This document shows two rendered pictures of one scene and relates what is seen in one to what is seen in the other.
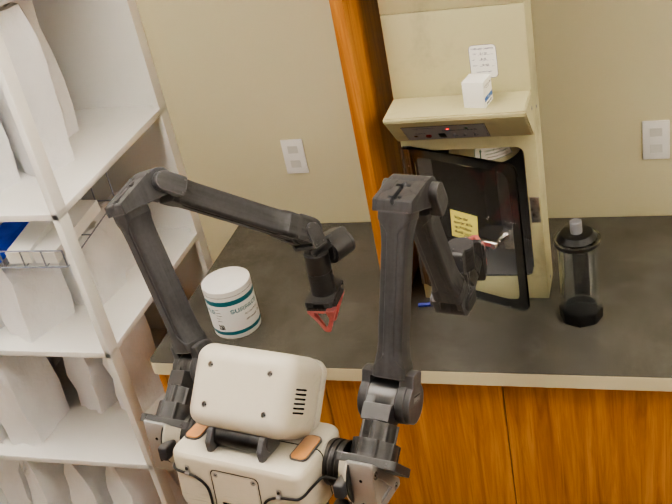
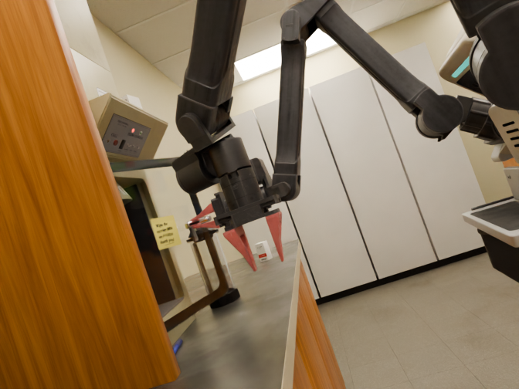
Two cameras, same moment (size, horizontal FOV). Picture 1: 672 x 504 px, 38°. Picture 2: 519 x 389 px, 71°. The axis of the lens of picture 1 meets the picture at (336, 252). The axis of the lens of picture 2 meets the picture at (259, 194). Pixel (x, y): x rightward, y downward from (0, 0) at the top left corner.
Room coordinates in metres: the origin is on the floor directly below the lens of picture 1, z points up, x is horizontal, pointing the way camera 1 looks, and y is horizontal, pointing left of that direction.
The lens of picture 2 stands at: (1.98, 0.60, 1.18)
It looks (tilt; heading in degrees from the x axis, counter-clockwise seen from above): 2 degrees up; 255
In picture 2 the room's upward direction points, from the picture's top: 20 degrees counter-clockwise
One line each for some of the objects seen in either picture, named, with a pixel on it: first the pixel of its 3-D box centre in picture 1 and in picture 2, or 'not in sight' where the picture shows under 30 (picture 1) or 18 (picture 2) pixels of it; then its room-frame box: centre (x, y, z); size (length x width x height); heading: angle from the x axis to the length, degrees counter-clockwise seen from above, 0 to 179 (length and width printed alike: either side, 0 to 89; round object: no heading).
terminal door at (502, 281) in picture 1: (466, 229); (167, 236); (1.99, -0.32, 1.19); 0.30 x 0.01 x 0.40; 45
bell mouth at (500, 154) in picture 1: (483, 139); not in sight; (2.14, -0.41, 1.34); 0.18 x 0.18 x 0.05
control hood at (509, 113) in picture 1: (459, 125); (130, 136); (2.00, -0.33, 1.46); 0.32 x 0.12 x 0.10; 68
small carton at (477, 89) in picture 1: (477, 90); (129, 110); (1.98, -0.38, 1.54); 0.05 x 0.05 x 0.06; 57
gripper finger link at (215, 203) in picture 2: not in sight; (208, 216); (1.88, -0.31, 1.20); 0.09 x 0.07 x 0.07; 158
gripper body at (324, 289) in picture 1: (322, 283); (242, 194); (1.86, 0.05, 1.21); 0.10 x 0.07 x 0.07; 158
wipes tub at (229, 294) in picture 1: (231, 302); not in sight; (2.17, 0.30, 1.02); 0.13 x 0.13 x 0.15
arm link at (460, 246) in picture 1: (456, 274); (264, 180); (1.73, -0.24, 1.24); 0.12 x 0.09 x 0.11; 150
